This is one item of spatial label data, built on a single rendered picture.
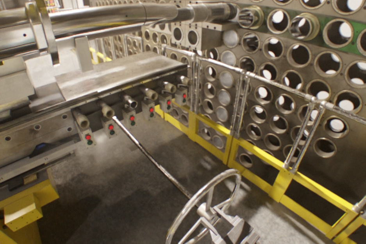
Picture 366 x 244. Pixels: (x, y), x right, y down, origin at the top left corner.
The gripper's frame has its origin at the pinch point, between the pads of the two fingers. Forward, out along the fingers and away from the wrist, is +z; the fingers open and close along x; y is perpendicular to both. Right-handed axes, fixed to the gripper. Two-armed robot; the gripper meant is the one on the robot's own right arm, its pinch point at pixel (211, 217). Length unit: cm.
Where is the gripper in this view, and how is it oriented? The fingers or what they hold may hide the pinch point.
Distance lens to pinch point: 76.8
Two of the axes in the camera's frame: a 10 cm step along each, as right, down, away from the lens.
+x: 7.6, -3.5, 5.5
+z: -6.5, -4.0, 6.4
